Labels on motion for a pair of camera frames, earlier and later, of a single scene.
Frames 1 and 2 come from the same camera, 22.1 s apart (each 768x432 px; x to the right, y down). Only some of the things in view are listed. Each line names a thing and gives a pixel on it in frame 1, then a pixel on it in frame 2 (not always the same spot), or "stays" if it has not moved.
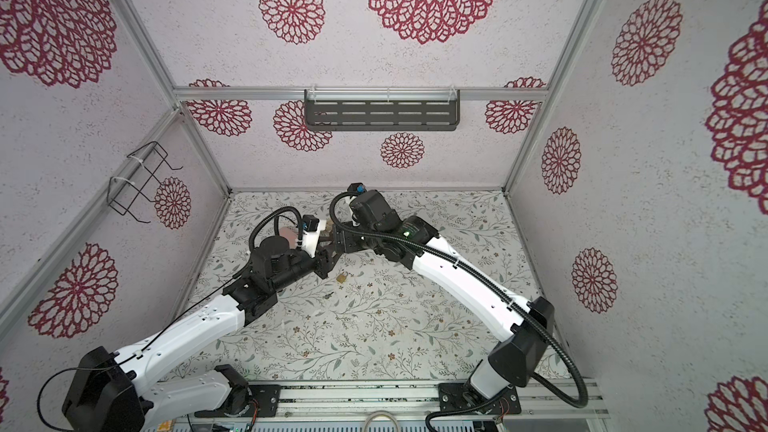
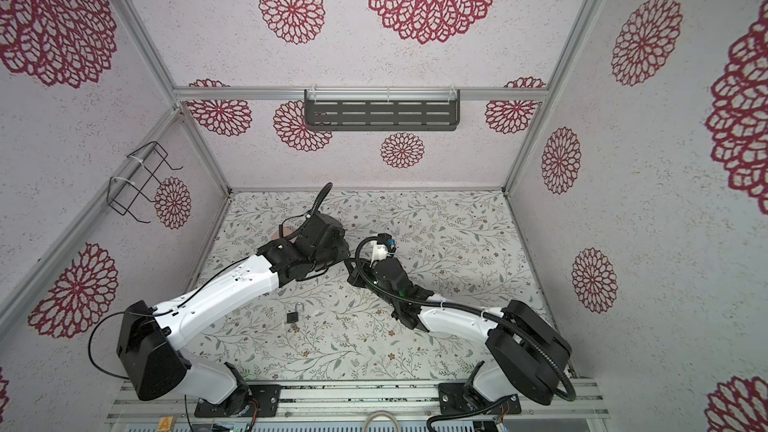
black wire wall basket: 125,193 stays
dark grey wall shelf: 382,110 stays
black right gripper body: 356,238 -> 371,279
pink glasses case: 290,235 stays
